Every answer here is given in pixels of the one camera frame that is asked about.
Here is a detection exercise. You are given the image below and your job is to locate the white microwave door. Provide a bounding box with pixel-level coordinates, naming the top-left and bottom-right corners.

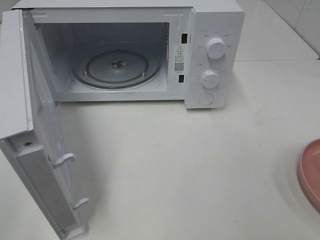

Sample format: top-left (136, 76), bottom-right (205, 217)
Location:
top-left (0, 9), bottom-right (89, 240)

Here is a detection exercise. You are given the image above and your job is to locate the white round door-release button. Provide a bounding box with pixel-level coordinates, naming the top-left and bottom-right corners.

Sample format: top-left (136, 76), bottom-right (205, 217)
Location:
top-left (198, 93), bottom-right (214, 106)

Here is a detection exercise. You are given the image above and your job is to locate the glass microwave turntable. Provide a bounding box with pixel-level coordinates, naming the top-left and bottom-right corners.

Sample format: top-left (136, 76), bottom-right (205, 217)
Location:
top-left (71, 41), bottom-right (163, 90)

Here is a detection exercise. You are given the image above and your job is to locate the pink round plate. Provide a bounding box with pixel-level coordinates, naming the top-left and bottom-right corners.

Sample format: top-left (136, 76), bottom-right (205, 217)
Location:
top-left (297, 138), bottom-right (320, 212)

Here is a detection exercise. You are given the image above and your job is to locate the white microwave oven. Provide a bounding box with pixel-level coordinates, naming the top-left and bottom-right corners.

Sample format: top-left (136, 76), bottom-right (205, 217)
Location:
top-left (10, 0), bottom-right (245, 109)

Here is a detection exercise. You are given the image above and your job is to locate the white warning label sticker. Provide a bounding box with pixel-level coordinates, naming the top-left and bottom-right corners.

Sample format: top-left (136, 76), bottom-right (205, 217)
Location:
top-left (172, 44), bottom-right (187, 73)

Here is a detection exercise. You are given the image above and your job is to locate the white microwave knob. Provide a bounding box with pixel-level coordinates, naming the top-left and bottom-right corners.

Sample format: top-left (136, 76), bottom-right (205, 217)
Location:
top-left (201, 70), bottom-right (221, 89)
top-left (205, 36), bottom-right (227, 59)

